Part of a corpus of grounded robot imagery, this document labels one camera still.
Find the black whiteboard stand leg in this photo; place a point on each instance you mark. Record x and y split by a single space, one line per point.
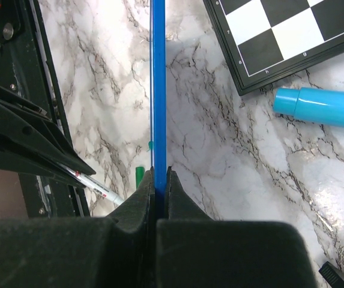
333 276

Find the white green marker pen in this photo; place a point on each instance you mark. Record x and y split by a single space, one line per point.
95 186

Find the light blue cylinder tube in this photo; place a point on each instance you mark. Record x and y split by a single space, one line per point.
312 105

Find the green marker cap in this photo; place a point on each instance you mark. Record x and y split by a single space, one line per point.
139 174

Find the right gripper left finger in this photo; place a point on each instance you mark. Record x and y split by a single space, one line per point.
112 251

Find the black white chessboard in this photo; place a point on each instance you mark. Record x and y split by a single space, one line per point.
264 41

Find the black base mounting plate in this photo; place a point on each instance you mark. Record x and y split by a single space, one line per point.
27 70

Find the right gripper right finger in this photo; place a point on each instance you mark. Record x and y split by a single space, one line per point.
193 250

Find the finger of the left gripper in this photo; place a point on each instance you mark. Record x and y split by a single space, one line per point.
36 165
24 129

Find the blue framed whiteboard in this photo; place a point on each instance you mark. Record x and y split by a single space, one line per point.
158 101

